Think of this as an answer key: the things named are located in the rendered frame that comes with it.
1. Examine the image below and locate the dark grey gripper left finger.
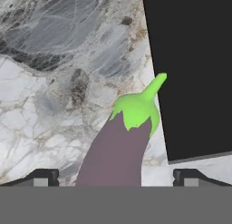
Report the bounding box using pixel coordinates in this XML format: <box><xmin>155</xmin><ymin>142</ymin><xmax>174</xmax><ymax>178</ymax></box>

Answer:
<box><xmin>0</xmin><ymin>169</ymin><xmax>60</xmax><ymax>188</ymax></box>

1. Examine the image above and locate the purple eggplant with green stem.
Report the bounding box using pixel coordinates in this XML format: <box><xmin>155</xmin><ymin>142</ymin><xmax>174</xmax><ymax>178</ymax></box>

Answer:
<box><xmin>74</xmin><ymin>72</ymin><xmax>168</xmax><ymax>188</ymax></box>

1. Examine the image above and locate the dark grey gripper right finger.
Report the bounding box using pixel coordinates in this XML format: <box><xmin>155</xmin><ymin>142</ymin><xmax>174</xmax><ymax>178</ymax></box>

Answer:
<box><xmin>172</xmin><ymin>168</ymin><xmax>232</xmax><ymax>188</ymax></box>

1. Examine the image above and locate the black hob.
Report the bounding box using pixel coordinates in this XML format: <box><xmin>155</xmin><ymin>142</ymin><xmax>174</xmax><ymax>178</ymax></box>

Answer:
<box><xmin>140</xmin><ymin>0</ymin><xmax>232</xmax><ymax>165</ymax></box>

